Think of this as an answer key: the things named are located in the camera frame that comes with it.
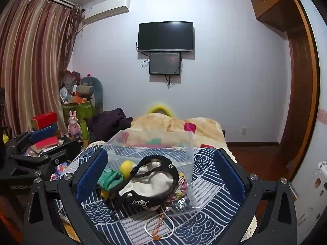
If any white orange cord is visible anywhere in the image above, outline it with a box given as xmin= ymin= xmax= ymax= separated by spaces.
xmin=144 ymin=206 xmax=176 ymax=242

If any green storage box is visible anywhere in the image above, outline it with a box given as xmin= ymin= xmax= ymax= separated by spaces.
xmin=62 ymin=101 xmax=98 ymax=123

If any grey plush toy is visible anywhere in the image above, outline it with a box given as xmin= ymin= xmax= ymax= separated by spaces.
xmin=76 ymin=76 xmax=103 ymax=112

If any wooden door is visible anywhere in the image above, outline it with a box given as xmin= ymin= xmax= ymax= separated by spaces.
xmin=280 ymin=27 xmax=319 ymax=180

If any large black wall television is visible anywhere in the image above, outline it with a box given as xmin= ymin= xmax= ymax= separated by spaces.
xmin=138 ymin=22 xmax=195 ymax=52

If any small black wall monitor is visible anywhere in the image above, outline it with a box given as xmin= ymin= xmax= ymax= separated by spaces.
xmin=149 ymin=52 xmax=181 ymax=75

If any dark purple clothing pile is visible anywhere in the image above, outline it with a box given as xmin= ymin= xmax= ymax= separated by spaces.
xmin=87 ymin=108 xmax=133 ymax=142

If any striped red beige curtain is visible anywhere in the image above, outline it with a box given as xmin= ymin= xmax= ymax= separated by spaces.
xmin=1 ymin=0 xmax=82 ymax=136

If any white air conditioner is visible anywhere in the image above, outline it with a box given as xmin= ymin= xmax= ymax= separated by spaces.
xmin=84 ymin=0 xmax=130 ymax=24

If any white soft cloth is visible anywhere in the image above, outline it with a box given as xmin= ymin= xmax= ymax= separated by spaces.
xmin=119 ymin=158 xmax=174 ymax=197

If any green knitted glove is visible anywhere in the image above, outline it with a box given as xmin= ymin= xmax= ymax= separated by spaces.
xmin=97 ymin=168 xmax=124 ymax=191

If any pink rabbit toy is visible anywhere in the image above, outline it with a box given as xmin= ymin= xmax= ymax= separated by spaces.
xmin=68 ymin=111 xmax=82 ymax=140

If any beige patchwork blanket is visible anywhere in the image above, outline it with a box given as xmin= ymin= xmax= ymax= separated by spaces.
xmin=128 ymin=113 xmax=236 ymax=162

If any yellow fuzzy pillow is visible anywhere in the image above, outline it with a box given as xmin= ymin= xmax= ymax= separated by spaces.
xmin=147 ymin=104 xmax=174 ymax=117

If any yellow ball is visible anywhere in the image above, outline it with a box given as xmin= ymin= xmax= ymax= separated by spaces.
xmin=119 ymin=160 xmax=136 ymax=180

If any wooden overhead cabinet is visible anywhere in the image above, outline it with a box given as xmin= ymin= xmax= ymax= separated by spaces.
xmin=251 ymin=0 xmax=307 ymax=33

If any red box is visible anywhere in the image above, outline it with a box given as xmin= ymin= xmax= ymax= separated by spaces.
xmin=30 ymin=112 xmax=58 ymax=130

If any blue patterned tablecloth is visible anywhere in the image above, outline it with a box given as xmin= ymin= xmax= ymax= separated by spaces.
xmin=64 ymin=142 xmax=243 ymax=244

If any clear plastic storage box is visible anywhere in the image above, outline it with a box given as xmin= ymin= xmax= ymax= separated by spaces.
xmin=103 ymin=130 xmax=200 ymax=216

